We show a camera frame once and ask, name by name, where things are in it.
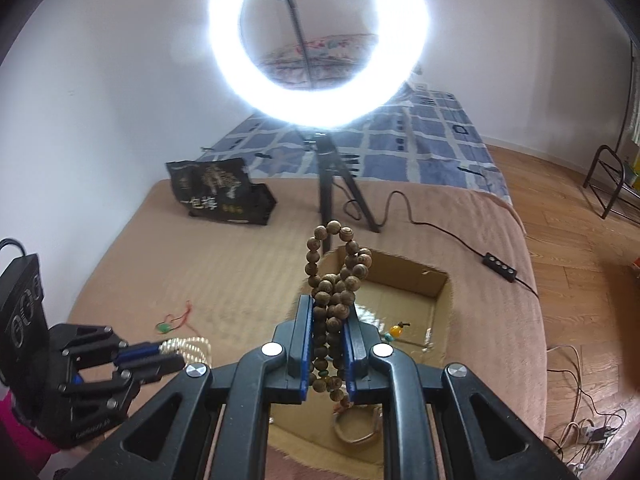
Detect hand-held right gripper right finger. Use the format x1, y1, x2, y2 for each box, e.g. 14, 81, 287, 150
342, 302, 576, 480

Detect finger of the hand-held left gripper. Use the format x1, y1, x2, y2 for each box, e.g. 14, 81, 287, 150
60, 326, 163, 368
57, 352, 186, 404

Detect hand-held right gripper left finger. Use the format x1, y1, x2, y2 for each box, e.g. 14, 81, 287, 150
65, 294, 316, 480

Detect white pearl bracelet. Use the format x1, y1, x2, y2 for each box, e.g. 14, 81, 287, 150
155, 336, 213, 366

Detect wooden bead necklace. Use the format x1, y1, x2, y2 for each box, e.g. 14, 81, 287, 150
305, 220, 373, 408

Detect rose gold wristwatch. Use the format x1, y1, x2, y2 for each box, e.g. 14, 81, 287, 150
332, 402, 382, 443

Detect cardboard box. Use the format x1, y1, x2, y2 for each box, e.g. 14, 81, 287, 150
267, 247, 452, 466

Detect person's left forearm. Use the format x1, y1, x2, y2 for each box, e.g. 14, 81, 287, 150
0, 395, 56, 480

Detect black tripod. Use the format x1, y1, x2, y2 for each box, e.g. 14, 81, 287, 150
300, 130, 381, 256

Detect black printed snack bag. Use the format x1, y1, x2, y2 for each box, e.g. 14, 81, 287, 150
166, 157, 277, 226

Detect blue checked bed sheet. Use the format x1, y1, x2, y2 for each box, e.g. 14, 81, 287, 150
200, 80, 513, 206

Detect white power strip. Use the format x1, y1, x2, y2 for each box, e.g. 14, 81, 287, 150
565, 420, 616, 448

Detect floral folded quilt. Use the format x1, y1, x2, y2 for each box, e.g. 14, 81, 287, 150
257, 32, 381, 86

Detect black metal clothes rack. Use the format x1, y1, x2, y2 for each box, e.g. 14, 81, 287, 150
582, 35, 640, 221

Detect red string jade bracelet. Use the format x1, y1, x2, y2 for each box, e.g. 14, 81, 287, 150
156, 301, 201, 341

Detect black power cable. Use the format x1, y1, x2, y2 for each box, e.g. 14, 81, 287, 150
345, 191, 538, 293

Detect black inline cable controller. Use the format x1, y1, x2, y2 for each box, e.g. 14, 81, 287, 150
481, 252, 518, 281

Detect floor cables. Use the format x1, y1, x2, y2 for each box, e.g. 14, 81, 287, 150
545, 345, 628, 476

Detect white ring light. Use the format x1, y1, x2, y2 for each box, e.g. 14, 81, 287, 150
208, 0, 432, 127

